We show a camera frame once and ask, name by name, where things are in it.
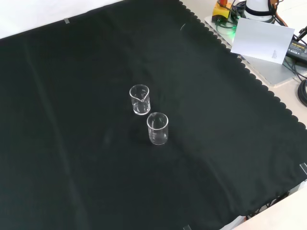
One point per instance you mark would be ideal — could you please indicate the clear glass beaker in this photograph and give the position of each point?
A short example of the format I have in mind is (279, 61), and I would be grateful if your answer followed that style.
(157, 137)
(140, 109)

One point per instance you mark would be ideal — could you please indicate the pale white board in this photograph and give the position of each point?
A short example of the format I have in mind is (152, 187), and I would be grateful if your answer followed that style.
(261, 43)

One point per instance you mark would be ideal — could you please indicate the clear tape strip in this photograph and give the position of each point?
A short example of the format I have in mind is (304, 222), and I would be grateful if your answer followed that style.
(187, 227)
(67, 21)
(303, 167)

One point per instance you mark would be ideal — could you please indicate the yellow stop button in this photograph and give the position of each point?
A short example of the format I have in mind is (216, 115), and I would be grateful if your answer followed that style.
(221, 10)

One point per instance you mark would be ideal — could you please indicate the black power adapter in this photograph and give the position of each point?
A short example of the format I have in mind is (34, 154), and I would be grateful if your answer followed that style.
(297, 49)

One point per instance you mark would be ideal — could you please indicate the grey metal base plate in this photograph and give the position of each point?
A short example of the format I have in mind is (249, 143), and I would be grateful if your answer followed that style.
(269, 72)

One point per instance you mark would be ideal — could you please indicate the black bench cloth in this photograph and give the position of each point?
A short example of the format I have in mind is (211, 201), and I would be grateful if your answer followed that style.
(72, 124)

